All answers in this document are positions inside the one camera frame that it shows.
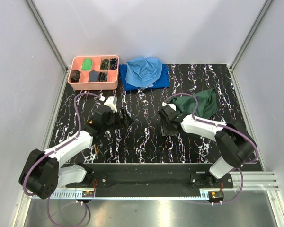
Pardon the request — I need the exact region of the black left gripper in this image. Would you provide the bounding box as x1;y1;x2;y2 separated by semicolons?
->
103;107;133;131

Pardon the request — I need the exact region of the dark green cloth napkin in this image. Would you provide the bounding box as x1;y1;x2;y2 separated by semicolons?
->
167;89;217;119

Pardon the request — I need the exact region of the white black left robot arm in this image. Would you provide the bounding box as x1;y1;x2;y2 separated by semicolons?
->
19;105;133;199

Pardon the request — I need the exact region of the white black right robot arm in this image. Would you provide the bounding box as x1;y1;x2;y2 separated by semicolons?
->
158;104;257;188

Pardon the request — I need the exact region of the black fork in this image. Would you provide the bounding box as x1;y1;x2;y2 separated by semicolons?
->
103;132;133;150

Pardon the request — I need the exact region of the black marble pattern mat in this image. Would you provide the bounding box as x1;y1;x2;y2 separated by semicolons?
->
45;63;258;164

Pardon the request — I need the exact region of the gold spoon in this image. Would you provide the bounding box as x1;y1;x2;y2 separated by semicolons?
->
89;120;98;155

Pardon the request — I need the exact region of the black patterned rolled sock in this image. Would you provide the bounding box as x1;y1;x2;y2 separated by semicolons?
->
98;72;108;82

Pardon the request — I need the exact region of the blue folded cloth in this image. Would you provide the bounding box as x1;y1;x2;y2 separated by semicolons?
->
119;64;170;91

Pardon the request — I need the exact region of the light blue bucket hat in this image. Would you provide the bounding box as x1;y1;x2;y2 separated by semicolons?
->
125;57;162;88

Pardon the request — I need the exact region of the grey folded cloth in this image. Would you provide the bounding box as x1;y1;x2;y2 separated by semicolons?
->
89;70;98;83

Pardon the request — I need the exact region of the pink compartment tray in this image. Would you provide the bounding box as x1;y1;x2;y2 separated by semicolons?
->
67;55;119;90

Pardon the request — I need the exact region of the black yellow rolled sock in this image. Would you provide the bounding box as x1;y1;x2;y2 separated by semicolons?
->
100;58;109;70

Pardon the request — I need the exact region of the black blue rolled sock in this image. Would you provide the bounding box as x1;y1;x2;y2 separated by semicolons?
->
109;58;118;70

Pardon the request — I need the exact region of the green rolled cloth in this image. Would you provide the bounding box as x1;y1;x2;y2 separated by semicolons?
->
81;58;93;71

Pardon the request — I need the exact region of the dark rolled sock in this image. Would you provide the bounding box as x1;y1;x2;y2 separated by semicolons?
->
70;70;81;83

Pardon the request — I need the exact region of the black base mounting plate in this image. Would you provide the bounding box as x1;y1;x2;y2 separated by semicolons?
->
67;163;234;200

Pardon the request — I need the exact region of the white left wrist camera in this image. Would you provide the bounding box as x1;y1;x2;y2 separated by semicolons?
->
99;96;117;113

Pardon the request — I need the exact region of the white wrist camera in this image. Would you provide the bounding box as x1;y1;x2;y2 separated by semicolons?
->
99;96;117;113
162;102;177;111

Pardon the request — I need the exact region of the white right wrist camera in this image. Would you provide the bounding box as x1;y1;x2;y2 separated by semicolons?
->
162;102;177;111

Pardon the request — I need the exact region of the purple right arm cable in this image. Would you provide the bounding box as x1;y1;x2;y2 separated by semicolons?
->
162;93;258;205

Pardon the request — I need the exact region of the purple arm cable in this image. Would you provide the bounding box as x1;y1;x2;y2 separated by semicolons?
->
162;93;258;205
22;92;105;227

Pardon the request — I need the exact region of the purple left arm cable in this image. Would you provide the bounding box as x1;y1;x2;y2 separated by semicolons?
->
22;92;105;227

